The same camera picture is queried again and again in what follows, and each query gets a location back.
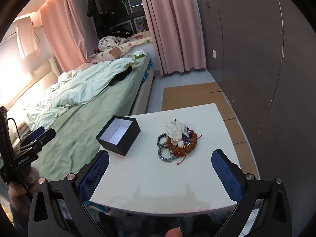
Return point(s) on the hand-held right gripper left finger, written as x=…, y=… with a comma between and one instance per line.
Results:
x=95, y=175

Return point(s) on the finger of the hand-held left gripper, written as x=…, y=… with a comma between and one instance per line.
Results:
x=45, y=135
x=35, y=133

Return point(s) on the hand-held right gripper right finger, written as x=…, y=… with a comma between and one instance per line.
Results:
x=227, y=175

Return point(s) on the black jewelry box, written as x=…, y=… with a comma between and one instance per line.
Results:
x=133, y=138

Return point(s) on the clear plastic bag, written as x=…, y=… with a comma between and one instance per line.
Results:
x=175, y=128

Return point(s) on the person's left hand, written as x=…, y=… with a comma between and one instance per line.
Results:
x=18, y=195

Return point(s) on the person's right hand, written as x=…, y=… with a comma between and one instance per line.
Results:
x=174, y=233

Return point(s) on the bed with green sheet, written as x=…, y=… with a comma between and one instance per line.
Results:
x=86, y=133

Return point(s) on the beige headboard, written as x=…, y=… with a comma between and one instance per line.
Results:
x=29, y=79

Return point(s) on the light green duvet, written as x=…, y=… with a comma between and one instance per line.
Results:
x=81, y=88

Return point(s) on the pink pillow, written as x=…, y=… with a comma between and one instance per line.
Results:
x=85, y=66

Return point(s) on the brown cardboard sheets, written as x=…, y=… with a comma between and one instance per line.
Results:
x=187, y=96

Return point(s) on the black garment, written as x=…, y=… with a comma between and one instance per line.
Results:
x=121, y=77

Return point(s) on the pink curtain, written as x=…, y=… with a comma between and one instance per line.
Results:
x=172, y=29
x=66, y=29

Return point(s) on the cream bear print quilt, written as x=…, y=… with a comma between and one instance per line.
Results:
x=116, y=51

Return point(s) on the white dotted blanket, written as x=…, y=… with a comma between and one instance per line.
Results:
x=109, y=42

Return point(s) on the green tissue pack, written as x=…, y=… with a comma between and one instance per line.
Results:
x=138, y=55

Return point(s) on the dark brown wardrobe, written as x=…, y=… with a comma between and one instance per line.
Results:
x=259, y=54

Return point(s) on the hanging black clothes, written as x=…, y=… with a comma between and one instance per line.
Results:
x=98, y=7

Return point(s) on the plush toy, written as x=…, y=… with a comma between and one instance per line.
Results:
x=141, y=26

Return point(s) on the white wall socket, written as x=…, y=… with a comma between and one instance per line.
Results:
x=214, y=54

